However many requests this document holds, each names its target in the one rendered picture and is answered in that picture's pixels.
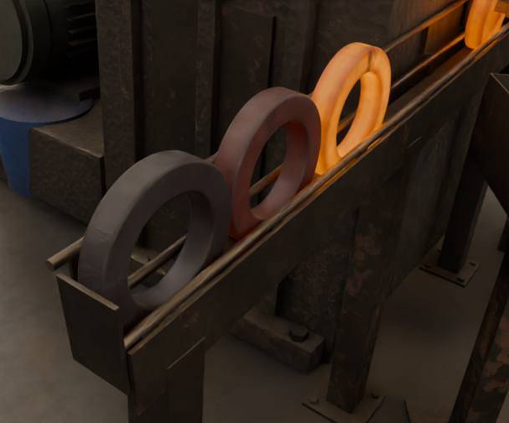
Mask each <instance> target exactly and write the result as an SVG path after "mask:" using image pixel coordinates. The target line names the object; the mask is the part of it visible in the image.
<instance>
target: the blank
mask: <svg viewBox="0 0 509 423"><path fill-rule="evenodd" d="M497 2H498V0H474V1H473V3H472V5H471V8H470V12H469V16H468V19H467V23H466V27H465V44H466V46H467V47H469V48H472V49H476V48H477V47H478V46H479V45H481V44H482V43H483V42H485V41H486V40H487V39H489V38H490V37H491V36H492V35H493V34H494V33H495V32H496V31H498V30H499V29H500V27H501V24H502V22H503V20H504V18H505V16H506V15H505V14H504V13H498V12H494V9H495V6H496V4H497Z"/></svg>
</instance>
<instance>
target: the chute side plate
mask: <svg viewBox="0 0 509 423"><path fill-rule="evenodd" d="M507 65H509V31H508V32H506V33H505V34H504V35H502V36H501V37H500V38H499V39H498V40H497V41H496V42H495V43H494V44H492V45H491V46H490V47H489V48H488V49H486V50H485V51H484V52H483V53H481V54H480V55H479V56H478V57H476V58H475V59H474V60H473V61H472V62H471V63H470V64H468V65H467V66H466V67H465V68H464V69H463V70H462V71H460V72H459V73H458V74H457V75H456V76H454V77H453V78H452V79H451V80H449V81H448V82H447V83H446V84H445V85H443V86H442V87H441V88H440V89H438V90H437V91H436V92H435V93H434V94H433V95H432V96H431V97H430V98H429V99H428V100H426V101H425V102H424V103H422V104H421V105H420V106H419V107H417V108H416V109H415V110H414V111H413V112H411V113H410V114H409V115H408V116H406V117H405V118H404V119H403V120H402V121H401V122H400V123H399V124H398V125H396V126H395V127H394V128H393V129H391V130H390V131H389V132H388V133H387V134H385V135H384V136H383V137H382V138H380V139H379V140H378V141H377V142H376V143H374V144H373V145H372V146H371V147H370V148H369V149H368V150H367V151H366V152H365V153H364V154H362V155H361V156H360V157H358V158H357V159H356V160H355V161H353V162H352V163H351V164H350V165H348V166H347V167H346V168H345V169H344V170H342V171H341V172H340V173H339V174H338V175H337V176H336V177H335V178H334V179H332V180H331V181H330V182H329V183H328V184H326V185H325V186H324V187H323V188H321V189H320V190H319V191H318V192H317V193H315V194H314V195H313V196H312V197H310V198H309V199H308V200H307V201H306V202H305V203H304V204H303V205H302V206H300V207H299V208H298V209H297V210H296V211H294V212H293V213H292V214H291V215H289V216H288V217H287V218H286V219H285V220H283V222H281V223H280V224H279V225H278V226H277V227H275V228H274V229H273V230H272V231H271V232H270V233H268V234H267V235H266V236H265V237H264V238H262V239H261V240H260V241H259V242H258V243H256V244H255V245H254V246H253V247H251V248H250V249H249V250H248V251H246V252H245V253H244V254H243V255H242V256H241V257H240V258H239V259H238V260H236V261H235V262H234V263H233V264H231V265H230V266H229V267H228V268H227V269H225V270H224V271H223V272H222V273H221V274H219V275H218V276H217V277H216V278H215V279H213V280H212V281H211V282H210V283H209V284H208V285H207V286H206V287H204V288H203V289H202V290H201V291H200V292H198V293H197V294H196V295H195V296H193V297H192V298H191V299H190V300H188V301H187V302H186V303H185V304H184V305H182V306H181V307H180V308H179V309H178V310H177V311H176V312H175V313H174V314H172V315H171V316H170V317H169V318H168V319H166V320H165V321H164V322H163V323H161V324H160V325H159V326H158V327H157V328H156V329H155V330H154V331H153V332H151V333H150V334H149V335H148V336H146V337H145V338H144V339H143V340H142V341H141V342H139V343H138V344H137V345H136V346H134V347H133V348H132V349H131V350H129V351H128V352H127V360H128V367H129V373H130V379H131V385H132V397H133V404H134V410H135V414H136V415H141V414H142V413H143V412H144V411H145V410H146V409H147V408H148V407H149V406H150V405H151V404H152V403H153V402H154V401H155V400H156V399H157V398H158V397H159V396H160V395H161V394H162V393H163V392H164V391H165V390H166V389H167V368H168V367H169V366H170V365H171V364H172V363H174V362H175V361H176V360H177V359H179V358H180V357H181V356H182V355H184V354H185V353H186V352H187V351H189V350H190V349H191V348H192V347H193V346H194V345H195V344H196V343H197V342H199V341H200V340H201V339H202V338H203V337H205V353H206V352H207V351H208V350H209V349H210V348H211V347H212V346H213V345H214V344H215V343H216V342H217V341H218V340H219V339H221V338H222V337H223V336H224V335H225V334H226V333H227V332H228V331H229V330H230V329H231V328H232V327H233V326H234V325H235V324H236V323H237V322H239V321H240V320H241V319H242V318H243V317H244V315H246V314H247V313H248V312H249V310H251V308H253V306H255V305H256V304H257V303H258V302H259V301H260V300H261V299H262V298H263V297H264V296H265V295H266V294H267V293H268V292H269V291H270V290H271V289H273V288H274V287H275V286H276V285H277V284H278V283H279V282H280V281H281V280H282V279H283V278H284V277H285V276H286V275H287V274H288V273H289V272H290V271H292V270H293V269H294V268H295V267H296V266H297V265H298V264H299V263H300V262H301V261H302V260H303V259H304V258H305V257H306V256H307V255H308V254H310V253H311V252H312V251H313V250H314V249H315V248H316V247H317V246H318V245H319V244H320V243H321V242H322V241H323V240H324V239H325V238H327V237H328V236H329V235H330V234H331V233H332V232H333V231H334V230H335V229H336V228H337V227H338V226H339V225H340V224H341V223H342V222H343V221H344V220H345V219H346V218H347V217H348V216H349V215H350V214H351V213H352V212H353V211H354V210H355V209H356V208H357V207H358V206H359V205H360V204H361V203H363V202H364V201H365V200H366V199H367V198H368V197H369V196H370V195H371V194H372V193H373V192H374V191H375V190H376V189H377V188H378V187H379V186H381V185H382V184H383V183H384V182H385V181H386V180H387V179H388V178H389V177H390V176H391V175H392V174H393V173H394V172H395V171H396V170H398V169H399V168H400V167H401V166H402V165H403V160H404V156H405V152H406V148H407V147H408V146H409V145H410V144H412V143H413V142H414V141H416V140H417V139H418V138H420V137H422V138H421V143H420V146H419V148H421V147H422V146H423V145H424V144H425V143H426V142H427V141H428V140H429V139H430V138H431V137H432V136H433V135H435V134H436V133H437V132H438V131H439V130H440V129H441V128H442V127H443V126H444V125H445V124H446V123H447V122H448V121H449V120H450V119H451V118H452V117H453V116H454V115H455V114H456V113H457V112H458V111H459V110H460V109H461V108H462V107H463V106H464V105H465V104H466V103H467V102H469V101H470V100H471V99H472V98H473V97H474V96H475V95H476V94H477V93H478V92H479V91H480V90H481V89H482V88H483V87H484V86H485V85H486V84H487V81H488V77H489V74H490V73H495V74H498V73H499V72H500V71H501V70H502V69H503V68H504V67H506V66H507Z"/></svg>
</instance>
